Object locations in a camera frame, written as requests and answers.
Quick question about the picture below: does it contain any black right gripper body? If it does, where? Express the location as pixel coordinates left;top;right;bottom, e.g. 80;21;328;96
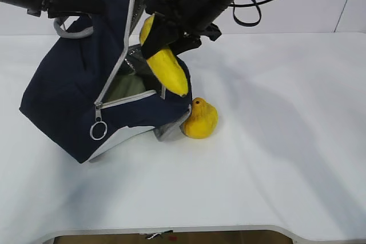
145;0;222;41

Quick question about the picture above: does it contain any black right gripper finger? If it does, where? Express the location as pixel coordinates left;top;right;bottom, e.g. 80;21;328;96
140;13;183;58
170;37;202;55

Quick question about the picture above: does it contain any yellow banana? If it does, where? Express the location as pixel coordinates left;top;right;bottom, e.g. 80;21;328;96
139;14;189;97

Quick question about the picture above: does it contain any navy blue lunch bag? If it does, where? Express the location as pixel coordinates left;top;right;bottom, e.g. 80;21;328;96
19;0;192;163

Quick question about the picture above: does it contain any yellow pear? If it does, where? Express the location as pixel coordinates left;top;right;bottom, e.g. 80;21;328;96
181;97;218;139

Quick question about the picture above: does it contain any green lidded glass container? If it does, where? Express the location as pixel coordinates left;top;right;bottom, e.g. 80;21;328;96
104;74;146;102

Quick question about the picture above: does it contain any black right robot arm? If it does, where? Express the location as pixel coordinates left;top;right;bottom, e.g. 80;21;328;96
141;0;237;58

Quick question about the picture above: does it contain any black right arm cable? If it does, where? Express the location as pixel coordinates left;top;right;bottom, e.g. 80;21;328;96
230;0;317;27

